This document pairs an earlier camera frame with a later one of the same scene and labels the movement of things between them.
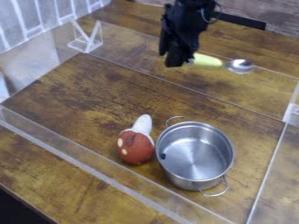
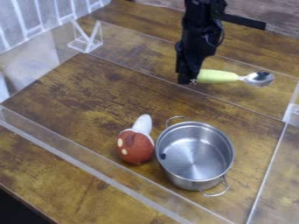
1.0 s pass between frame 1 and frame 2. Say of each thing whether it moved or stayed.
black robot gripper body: moved
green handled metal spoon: moved
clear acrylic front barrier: stayed
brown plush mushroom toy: stayed
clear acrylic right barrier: stayed
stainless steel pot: stayed
